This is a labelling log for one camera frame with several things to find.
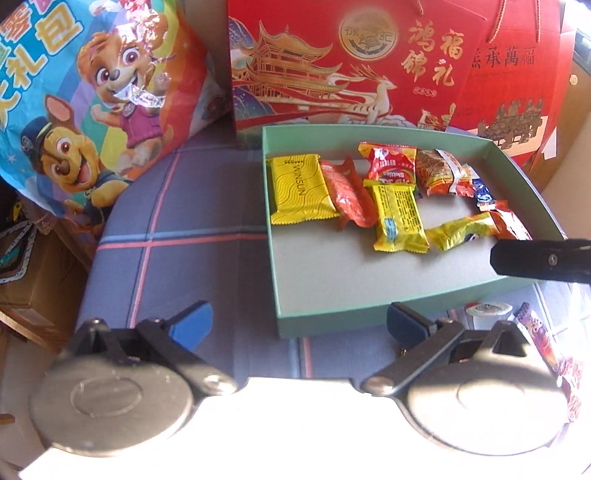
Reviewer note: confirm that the yellow wavy pattern packet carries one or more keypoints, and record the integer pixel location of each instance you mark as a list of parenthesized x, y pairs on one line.
[(300, 189)]

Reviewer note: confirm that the red orange pouch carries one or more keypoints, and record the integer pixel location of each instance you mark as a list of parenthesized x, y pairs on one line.
[(351, 198)]

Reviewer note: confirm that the purple snack packet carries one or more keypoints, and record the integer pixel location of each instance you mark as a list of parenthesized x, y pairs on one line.
[(538, 337)]

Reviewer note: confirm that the large orange snack packet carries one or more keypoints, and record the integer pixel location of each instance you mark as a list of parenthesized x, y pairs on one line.
[(510, 224)]

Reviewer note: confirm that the cartoon dog print bag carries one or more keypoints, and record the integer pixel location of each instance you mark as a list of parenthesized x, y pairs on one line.
[(92, 115)]

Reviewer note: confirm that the red foil packet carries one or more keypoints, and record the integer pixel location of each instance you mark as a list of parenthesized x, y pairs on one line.
[(570, 392)]

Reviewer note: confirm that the orange white striped packet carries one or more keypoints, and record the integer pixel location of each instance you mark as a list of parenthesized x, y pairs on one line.
[(438, 173)]

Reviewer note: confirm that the yellow packet green label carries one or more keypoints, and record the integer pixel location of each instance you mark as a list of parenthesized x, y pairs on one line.
[(397, 217)]

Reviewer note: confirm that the blue snack packet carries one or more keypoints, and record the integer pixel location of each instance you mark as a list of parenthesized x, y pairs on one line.
[(482, 194)]

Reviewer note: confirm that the green cardboard box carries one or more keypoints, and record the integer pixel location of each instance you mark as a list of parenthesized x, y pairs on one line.
[(332, 267)]

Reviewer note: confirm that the small plastic jelly cup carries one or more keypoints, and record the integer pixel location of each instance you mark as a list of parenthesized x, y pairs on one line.
[(489, 310)]

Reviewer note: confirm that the blue plaid cloth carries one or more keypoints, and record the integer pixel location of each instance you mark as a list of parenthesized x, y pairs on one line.
[(184, 230)]

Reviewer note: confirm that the red gift box deer print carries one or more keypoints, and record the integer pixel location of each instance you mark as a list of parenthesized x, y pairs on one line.
[(300, 37)]

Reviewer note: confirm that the brown cardboard box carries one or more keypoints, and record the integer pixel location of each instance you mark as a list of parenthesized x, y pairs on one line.
[(37, 295)]

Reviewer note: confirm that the long yellow snack packet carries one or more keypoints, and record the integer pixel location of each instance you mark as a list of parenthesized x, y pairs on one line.
[(461, 228)]

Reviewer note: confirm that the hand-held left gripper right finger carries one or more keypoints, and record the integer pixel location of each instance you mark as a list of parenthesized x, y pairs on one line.
[(402, 319)]

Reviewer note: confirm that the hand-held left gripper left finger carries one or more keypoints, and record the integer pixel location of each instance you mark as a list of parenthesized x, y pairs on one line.
[(194, 323)]

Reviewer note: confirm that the red rainbow candy bag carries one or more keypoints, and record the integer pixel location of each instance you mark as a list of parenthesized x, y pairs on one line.
[(388, 161)]

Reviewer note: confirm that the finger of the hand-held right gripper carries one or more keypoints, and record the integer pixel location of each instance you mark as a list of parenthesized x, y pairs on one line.
[(540, 261)]

